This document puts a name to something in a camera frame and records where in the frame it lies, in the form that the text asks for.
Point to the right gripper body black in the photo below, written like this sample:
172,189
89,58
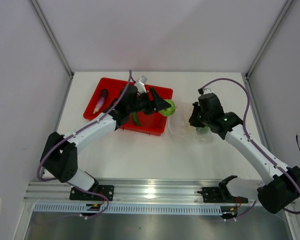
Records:
198,118

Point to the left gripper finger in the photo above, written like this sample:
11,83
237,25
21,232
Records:
157,102
150,110

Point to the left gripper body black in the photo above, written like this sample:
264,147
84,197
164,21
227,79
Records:
142,100

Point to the round green cabbage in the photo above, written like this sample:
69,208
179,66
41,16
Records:
167,112

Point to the green bell pepper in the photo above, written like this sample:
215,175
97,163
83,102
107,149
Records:
202,130

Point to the clear zip top bag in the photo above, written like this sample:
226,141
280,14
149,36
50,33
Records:
180,119

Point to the yellow lemon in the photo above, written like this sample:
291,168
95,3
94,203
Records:
189,129

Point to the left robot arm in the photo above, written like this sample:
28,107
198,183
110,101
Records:
60,154

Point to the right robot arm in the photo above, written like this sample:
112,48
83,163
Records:
279,185

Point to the small dark green cucumber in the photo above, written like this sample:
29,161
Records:
135,119

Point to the red chili pepper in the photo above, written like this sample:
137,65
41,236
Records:
156,121

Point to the red plastic tray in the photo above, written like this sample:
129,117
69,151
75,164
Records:
114,87

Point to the purple eggplant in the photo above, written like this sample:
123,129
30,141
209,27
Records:
101,100

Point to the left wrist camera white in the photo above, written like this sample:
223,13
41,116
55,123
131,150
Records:
140,84

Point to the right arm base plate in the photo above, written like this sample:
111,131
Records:
220,195

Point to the aluminium rail base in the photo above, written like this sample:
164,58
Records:
126,191

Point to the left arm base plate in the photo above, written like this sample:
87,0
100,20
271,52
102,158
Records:
93,194

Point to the left frame post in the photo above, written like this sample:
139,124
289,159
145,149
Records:
39,13

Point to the frame post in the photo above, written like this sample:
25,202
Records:
273,31
39,13

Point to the white slotted cable duct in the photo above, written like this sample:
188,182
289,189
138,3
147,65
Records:
122,208

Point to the right frame post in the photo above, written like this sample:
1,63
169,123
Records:
273,31

